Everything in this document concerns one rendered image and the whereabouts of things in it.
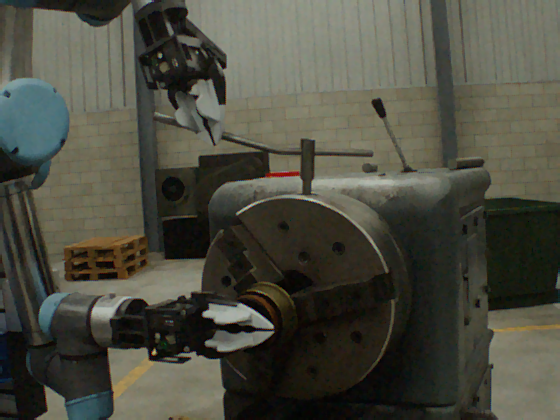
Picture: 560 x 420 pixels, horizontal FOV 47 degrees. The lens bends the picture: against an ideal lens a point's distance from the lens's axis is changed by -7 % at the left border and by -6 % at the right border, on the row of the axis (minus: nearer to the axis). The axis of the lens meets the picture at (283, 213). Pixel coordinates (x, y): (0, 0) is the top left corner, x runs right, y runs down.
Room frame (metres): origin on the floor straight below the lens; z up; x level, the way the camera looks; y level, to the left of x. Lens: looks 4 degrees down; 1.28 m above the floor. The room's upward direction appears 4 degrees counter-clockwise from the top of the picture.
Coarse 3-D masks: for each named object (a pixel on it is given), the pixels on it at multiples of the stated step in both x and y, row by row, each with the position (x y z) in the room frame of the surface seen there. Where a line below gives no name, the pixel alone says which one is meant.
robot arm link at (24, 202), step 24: (24, 168) 1.00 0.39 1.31; (0, 192) 0.99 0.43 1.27; (24, 192) 1.01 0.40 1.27; (0, 216) 0.99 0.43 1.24; (24, 216) 1.00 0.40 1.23; (0, 240) 1.00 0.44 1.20; (24, 240) 1.00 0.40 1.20; (24, 264) 1.00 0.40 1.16; (48, 264) 1.04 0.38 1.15; (24, 288) 1.00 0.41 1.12; (48, 288) 1.02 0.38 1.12; (24, 312) 1.01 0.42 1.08; (24, 336) 1.03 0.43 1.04; (48, 360) 1.00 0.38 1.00; (48, 384) 1.00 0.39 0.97
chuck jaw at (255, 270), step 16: (240, 224) 1.04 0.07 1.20; (224, 240) 1.01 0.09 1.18; (240, 240) 1.00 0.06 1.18; (256, 240) 1.03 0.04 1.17; (240, 256) 0.97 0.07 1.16; (256, 256) 0.99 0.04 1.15; (240, 272) 0.98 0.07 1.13; (256, 272) 0.96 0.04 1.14; (272, 272) 0.99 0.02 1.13; (288, 272) 1.02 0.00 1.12; (240, 288) 0.95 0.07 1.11
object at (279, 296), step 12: (252, 288) 0.92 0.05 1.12; (264, 288) 0.91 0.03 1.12; (276, 288) 0.92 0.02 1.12; (240, 300) 0.87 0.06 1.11; (252, 300) 0.87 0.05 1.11; (264, 300) 0.88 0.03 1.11; (276, 300) 0.89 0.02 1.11; (288, 300) 0.91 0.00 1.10; (264, 312) 0.86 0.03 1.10; (276, 312) 0.88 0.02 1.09; (288, 312) 0.90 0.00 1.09; (228, 324) 0.88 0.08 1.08; (276, 324) 0.87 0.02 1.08; (288, 324) 0.90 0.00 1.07; (276, 336) 0.89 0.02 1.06; (288, 336) 0.91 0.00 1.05; (252, 348) 0.87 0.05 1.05; (264, 348) 0.87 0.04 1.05
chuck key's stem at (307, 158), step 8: (304, 144) 1.03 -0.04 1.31; (312, 144) 1.03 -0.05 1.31; (304, 152) 1.03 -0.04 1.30; (312, 152) 1.03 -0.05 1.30; (304, 160) 1.03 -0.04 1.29; (312, 160) 1.03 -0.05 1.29; (304, 168) 1.03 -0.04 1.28; (312, 168) 1.03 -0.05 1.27; (304, 176) 1.03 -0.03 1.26; (312, 176) 1.03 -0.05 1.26; (304, 184) 1.04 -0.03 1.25; (304, 192) 1.04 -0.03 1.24
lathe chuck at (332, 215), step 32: (320, 192) 1.08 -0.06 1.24; (256, 224) 1.03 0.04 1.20; (288, 224) 1.01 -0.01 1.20; (320, 224) 0.99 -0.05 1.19; (352, 224) 0.97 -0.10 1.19; (224, 256) 1.05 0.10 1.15; (288, 256) 1.01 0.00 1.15; (320, 256) 0.99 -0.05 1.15; (352, 256) 0.97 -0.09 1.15; (384, 256) 0.96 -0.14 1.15; (224, 288) 1.06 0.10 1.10; (320, 320) 0.99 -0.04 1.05; (352, 320) 0.97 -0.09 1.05; (384, 320) 0.95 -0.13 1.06; (288, 352) 1.01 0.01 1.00; (320, 352) 0.99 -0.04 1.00; (352, 352) 0.97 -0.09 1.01; (384, 352) 0.97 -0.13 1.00; (288, 384) 1.01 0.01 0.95; (320, 384) 0.99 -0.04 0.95; (352, 384) 0.97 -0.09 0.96
